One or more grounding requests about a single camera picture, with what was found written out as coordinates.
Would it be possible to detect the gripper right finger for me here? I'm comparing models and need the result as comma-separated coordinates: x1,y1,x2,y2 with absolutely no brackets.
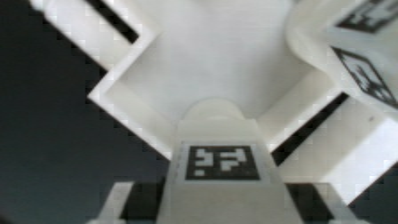
285,182,369,224

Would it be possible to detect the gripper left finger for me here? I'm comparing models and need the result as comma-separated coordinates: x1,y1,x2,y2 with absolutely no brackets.
86,182,133,224

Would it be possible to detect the white chair leg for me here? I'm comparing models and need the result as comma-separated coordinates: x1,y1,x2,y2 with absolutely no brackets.
285,0,398,120
156,99,300,224

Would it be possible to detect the white chair seat part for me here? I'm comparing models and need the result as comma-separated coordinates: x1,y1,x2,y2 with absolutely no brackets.
26,0,346,161

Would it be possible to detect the white U-shaped fence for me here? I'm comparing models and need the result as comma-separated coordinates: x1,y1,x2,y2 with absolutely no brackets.
278,98,398,204

